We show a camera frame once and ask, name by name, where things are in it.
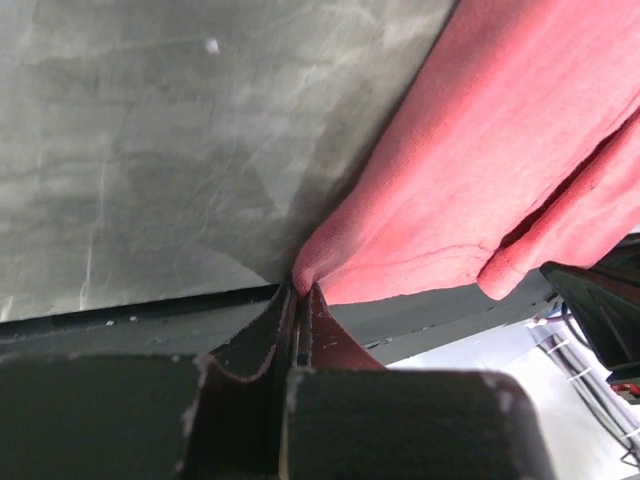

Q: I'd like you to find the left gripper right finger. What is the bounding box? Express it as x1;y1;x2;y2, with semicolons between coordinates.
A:
281;287;555;479

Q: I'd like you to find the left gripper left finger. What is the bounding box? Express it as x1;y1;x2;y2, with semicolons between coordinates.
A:
1;283;296;479

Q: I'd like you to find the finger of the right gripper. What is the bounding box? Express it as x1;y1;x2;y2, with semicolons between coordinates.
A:
541;262;639;378

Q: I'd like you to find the dark pink t shirt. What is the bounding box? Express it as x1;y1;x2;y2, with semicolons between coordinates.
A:
293;1;639;304

